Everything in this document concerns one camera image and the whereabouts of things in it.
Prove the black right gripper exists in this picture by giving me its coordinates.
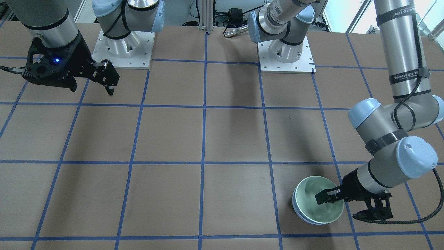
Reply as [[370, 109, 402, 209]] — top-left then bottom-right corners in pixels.
[[21, 33, 120, 95]]

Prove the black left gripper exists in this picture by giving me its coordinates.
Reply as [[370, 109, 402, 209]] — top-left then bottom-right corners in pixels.
[[315, 169, 393, 222]]

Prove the green bowl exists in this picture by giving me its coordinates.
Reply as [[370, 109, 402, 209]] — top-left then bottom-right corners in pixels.
[[293, 176, 345, 225]]

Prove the blue bowl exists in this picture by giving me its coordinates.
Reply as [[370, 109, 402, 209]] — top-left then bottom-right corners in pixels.
[[291, 193, 322, 226]]

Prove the silver metal cylinder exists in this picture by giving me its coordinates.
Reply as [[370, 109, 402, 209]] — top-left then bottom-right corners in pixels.
[[223, 25, 248, 38]]

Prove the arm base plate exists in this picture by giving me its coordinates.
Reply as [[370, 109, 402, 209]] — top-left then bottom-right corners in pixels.
[[257, 37, 317, 74], [92, 30, 156, 70]]

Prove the aluminium frame post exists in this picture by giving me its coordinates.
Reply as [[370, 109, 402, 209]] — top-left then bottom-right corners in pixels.
[[196, 0, 214, 34]]

